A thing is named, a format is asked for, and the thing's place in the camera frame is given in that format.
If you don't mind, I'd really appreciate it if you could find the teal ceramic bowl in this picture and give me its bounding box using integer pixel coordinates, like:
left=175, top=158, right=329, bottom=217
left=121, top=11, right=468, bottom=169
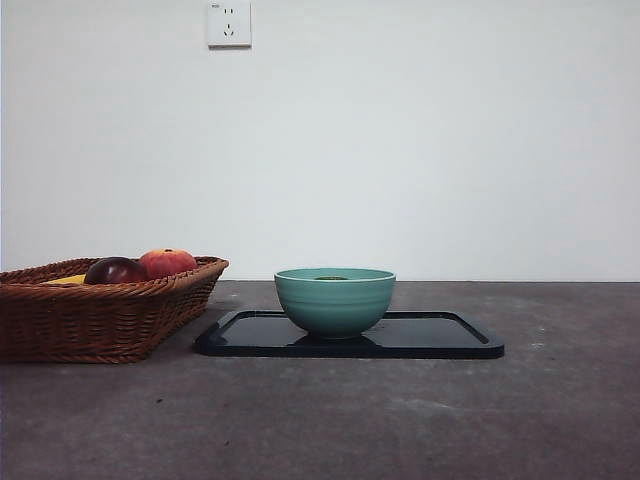
left=273, top=267, right=398, bottom=341

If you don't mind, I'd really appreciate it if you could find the black rectangular tray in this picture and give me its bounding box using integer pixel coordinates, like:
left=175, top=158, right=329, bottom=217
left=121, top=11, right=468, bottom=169
left=194, top=308, right=505, bottom=360

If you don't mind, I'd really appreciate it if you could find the red yellow peach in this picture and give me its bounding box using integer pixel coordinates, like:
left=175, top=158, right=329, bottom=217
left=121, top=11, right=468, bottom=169
left=138, top=247, right=199, bottom=279

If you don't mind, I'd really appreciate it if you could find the dark purple plum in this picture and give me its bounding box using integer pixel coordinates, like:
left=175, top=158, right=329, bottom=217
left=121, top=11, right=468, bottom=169
left=83, top=256, right=149, bottom=285

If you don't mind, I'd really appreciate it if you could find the brown wicker basket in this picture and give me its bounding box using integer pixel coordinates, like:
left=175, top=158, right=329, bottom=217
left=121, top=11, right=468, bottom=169
left=0, top=255, right=230, bottom=364

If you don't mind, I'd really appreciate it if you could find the yellow banana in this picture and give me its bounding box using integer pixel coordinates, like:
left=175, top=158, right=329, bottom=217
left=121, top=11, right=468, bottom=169
left=42, top=273, right=89, bottom=287

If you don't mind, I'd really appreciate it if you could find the white wall power socket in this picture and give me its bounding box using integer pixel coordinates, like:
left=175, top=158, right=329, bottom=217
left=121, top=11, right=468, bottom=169
left=207, top=0, right=253, bottom=50

